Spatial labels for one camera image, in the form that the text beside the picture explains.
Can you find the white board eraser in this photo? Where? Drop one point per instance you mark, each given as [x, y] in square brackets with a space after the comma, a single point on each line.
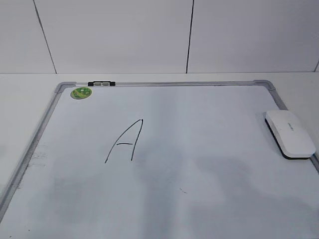
[293, 139]

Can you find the black hanger clip on frame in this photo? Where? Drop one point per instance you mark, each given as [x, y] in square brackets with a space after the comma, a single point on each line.
[101, 83]

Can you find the white board with grey frame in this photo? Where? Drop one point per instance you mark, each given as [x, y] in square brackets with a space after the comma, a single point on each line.
[187, 160]

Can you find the round green magnet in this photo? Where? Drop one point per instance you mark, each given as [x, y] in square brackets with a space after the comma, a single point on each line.
[81, 93]

